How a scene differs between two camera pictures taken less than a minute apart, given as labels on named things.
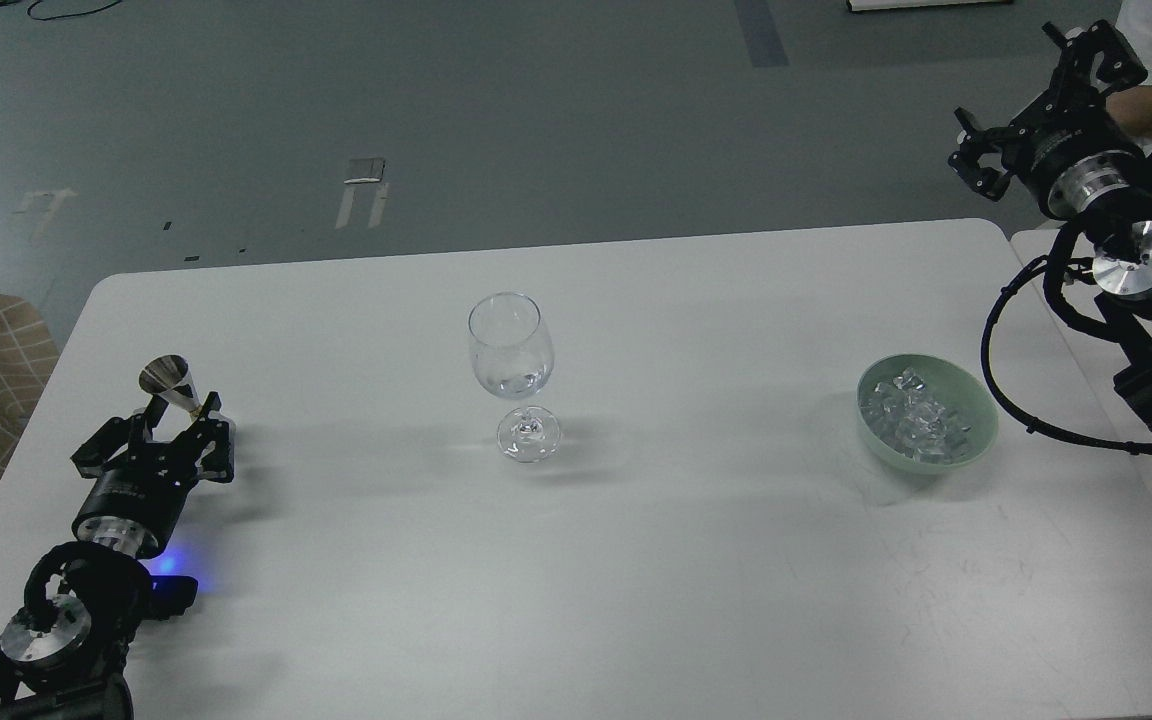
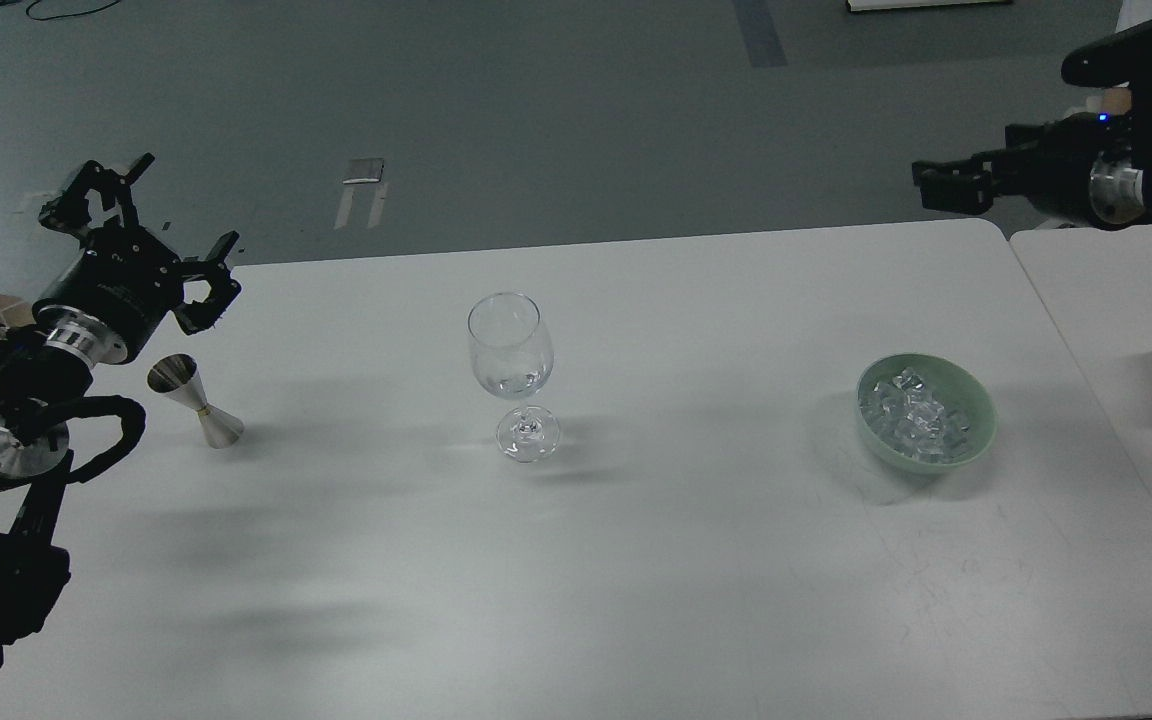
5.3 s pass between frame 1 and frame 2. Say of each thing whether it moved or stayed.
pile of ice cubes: stayed
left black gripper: moved
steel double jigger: stayed
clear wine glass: stayed
